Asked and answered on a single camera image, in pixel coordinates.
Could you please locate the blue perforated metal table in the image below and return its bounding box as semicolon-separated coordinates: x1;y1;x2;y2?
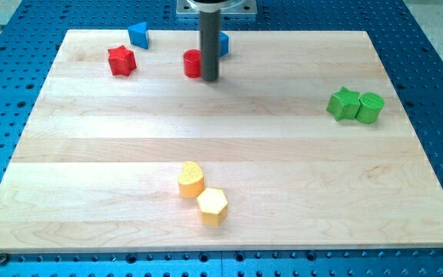
0;1;443;276

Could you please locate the yellow hexagon block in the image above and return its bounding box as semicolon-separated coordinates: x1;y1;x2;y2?
196;188;228;226

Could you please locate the blue triangle block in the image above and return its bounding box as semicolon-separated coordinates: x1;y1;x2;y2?
127;22;149;49

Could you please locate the light wooden board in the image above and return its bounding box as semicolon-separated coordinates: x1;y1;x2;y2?
0;30;443;253

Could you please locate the green star block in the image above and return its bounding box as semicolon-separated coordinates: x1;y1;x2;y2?
326;87;361;121

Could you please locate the green cylinder block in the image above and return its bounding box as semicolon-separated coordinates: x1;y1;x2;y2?
355;92;385;124

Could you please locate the red cylinder block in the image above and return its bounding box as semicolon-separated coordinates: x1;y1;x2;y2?
183;49;202;78

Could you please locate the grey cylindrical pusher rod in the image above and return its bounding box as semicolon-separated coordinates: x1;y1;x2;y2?
199;10;221;82

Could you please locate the blue cube block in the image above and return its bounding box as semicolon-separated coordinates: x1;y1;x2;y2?
219;32;229;57

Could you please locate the red star block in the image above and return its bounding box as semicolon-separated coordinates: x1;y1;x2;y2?
108;45;137;76

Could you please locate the yellow heart block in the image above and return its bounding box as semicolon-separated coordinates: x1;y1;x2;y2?
178;161;205;199

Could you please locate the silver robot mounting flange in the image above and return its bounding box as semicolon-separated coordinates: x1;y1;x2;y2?
175;0;258;18

